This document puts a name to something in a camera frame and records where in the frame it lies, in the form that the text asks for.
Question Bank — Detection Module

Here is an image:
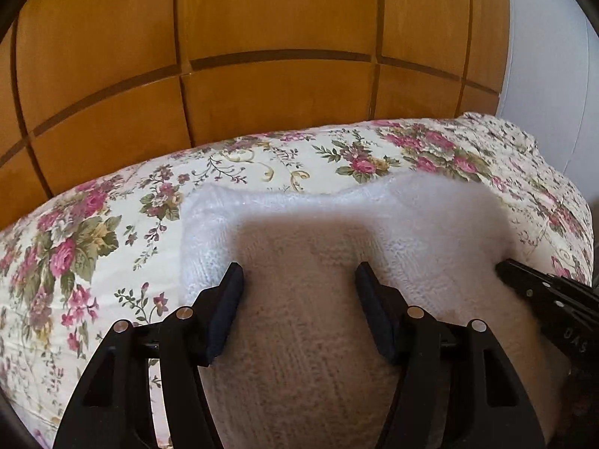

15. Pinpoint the white knitted sweater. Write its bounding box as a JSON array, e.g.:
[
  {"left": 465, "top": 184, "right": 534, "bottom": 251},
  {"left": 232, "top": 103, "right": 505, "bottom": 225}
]
[{"left": 180, "top": 171, "right": 574, "bottom": 449}]

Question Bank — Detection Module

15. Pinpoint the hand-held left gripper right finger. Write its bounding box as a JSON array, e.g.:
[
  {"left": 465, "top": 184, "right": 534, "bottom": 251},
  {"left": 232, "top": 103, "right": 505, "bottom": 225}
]
[{"left": 355, "top": 262, "right": 546, "bottom": 449}]

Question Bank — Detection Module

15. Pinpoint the wooden panel wardrobe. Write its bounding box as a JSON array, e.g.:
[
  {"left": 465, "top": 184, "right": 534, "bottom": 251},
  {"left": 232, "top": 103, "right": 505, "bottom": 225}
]
[{"left": 0, "top": 0, "right": 511, "bottom": 230}]

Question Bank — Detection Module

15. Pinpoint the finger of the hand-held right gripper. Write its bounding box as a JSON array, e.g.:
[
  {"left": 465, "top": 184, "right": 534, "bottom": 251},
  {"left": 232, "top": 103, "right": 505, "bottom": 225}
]
[{"left": 495, "top": 259, "right": 599, "bottom": 324}]

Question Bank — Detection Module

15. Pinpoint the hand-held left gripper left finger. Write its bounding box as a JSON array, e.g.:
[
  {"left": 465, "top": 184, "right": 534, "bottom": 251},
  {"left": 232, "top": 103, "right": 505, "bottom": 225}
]
[{"left": 51, "top": 263, "right": 244, "bottom": 449}]

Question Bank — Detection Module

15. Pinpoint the floral quilted bedspread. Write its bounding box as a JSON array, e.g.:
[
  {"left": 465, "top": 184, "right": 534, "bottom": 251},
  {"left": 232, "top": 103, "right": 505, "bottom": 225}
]
[{"left": 0, "top": 112, "right": 595, "bottom": 449}]

